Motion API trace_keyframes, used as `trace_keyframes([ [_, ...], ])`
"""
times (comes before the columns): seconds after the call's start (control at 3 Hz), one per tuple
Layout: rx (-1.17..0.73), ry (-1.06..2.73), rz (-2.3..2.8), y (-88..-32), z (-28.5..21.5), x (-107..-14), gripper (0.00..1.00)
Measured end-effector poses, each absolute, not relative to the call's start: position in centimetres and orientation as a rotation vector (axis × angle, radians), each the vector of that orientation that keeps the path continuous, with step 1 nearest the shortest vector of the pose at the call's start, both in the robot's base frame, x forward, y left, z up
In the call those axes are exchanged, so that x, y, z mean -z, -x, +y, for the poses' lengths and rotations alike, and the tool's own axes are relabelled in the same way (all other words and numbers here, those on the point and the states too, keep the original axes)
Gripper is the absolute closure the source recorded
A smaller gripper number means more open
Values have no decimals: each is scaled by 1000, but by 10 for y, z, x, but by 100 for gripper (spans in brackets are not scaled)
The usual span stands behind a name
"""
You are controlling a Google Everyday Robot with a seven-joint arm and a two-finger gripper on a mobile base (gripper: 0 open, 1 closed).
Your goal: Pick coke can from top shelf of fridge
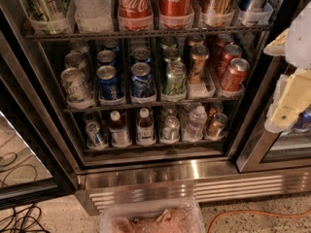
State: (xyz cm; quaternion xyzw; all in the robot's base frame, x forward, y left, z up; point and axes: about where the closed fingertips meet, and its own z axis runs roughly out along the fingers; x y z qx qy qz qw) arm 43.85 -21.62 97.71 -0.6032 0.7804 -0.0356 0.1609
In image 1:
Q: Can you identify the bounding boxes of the blue pepsi can front left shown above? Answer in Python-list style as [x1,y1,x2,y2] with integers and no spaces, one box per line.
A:
[96,65,123,101]

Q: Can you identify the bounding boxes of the brown drink bottle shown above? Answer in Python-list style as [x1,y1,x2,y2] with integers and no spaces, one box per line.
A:
[109,111,131,147]
[136,108,155,146]

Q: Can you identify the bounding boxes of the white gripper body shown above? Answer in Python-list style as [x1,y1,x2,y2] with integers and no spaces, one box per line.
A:
[285,1,311,69]

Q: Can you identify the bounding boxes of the clear water bottle bottom shelf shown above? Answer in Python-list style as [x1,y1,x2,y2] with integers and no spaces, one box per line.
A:
[184,106,207,142]

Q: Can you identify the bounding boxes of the silver can bottom shelf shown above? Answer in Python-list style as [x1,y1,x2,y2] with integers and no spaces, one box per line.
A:
[161,116,180,141]

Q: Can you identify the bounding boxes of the orange extension cable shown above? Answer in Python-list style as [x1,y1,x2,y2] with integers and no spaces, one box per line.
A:
[207,207,311,233]

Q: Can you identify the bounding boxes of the steel fridge cabinet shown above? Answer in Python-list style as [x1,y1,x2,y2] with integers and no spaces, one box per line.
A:
[0,0,310,215]

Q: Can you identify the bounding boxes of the red can behind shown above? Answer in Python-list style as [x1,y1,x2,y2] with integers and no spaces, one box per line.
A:
[215,44,242,81]

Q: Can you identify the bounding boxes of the small blue can bottom shelf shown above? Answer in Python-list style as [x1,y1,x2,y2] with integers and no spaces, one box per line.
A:
[86,121,106,148]

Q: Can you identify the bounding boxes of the blue pepsi can front centre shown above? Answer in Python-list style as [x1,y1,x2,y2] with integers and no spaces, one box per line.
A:
[130,62,155,98]

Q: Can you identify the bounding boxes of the black cables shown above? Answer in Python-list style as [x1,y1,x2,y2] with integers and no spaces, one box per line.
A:
[0,203,52,233]

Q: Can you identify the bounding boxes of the clear plastic bin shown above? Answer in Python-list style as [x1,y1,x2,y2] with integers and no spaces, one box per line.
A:
[100,197,205,233]

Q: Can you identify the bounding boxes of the copper can bottom shelf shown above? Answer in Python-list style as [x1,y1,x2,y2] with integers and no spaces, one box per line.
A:
[207,113,227,137]

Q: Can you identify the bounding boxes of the blue pepsi can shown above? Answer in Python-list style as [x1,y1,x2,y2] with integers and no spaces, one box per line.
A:
[130,62,155,98]
[96,65,123,101]

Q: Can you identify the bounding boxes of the clear water bottle top shelf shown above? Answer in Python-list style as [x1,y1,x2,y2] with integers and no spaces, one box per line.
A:
[74,0,113,33]

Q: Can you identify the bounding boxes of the white green can front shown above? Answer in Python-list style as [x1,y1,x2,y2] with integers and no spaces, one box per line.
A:
[61,68,92,104]

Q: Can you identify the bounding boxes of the brown drink bottle right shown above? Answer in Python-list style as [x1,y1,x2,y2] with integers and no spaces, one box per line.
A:
[136,108,155,146]

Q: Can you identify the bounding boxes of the green striped can top shelf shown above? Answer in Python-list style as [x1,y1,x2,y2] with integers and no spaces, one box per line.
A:
[27,0,71,34]

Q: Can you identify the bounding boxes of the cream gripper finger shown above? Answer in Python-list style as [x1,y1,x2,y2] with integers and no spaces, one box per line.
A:
[264,68,311,133]
[263,29,289,56]

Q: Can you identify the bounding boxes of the clear water bottle shelf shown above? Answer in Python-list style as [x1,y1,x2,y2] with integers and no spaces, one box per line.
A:
[74,0,113,33]
[184,106,207,142]

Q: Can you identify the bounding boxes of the open glass fridge door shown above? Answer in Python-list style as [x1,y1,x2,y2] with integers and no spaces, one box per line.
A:
[0,7,78,209]

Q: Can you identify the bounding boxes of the blue can behind right door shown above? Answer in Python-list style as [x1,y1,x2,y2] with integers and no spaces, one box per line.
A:
[294,106,311,133]

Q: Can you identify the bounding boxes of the brown drink bottle left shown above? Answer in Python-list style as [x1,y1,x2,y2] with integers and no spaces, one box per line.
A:
[109,111,131,147]

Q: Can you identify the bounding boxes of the gold brown can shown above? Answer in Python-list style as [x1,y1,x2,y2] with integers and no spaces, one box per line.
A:
[188,45,209,83]

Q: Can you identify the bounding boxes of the red can front right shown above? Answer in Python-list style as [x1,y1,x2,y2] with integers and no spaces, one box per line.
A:
[221,58,250,92]

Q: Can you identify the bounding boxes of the closed right fridge door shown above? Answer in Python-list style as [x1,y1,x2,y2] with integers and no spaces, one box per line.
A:
[234,57,311,173]

